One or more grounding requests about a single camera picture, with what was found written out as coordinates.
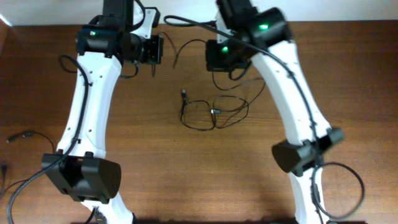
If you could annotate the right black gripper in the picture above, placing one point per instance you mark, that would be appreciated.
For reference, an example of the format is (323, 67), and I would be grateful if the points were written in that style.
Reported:
(216, 58)

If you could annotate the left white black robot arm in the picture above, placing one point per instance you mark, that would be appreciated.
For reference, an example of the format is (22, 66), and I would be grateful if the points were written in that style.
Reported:
(79, 168)

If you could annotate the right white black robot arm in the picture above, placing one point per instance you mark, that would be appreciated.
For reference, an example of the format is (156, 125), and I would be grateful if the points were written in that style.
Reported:
(246, 36)

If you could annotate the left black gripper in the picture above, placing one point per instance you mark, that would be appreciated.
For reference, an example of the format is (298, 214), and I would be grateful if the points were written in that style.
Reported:
(154, 49)

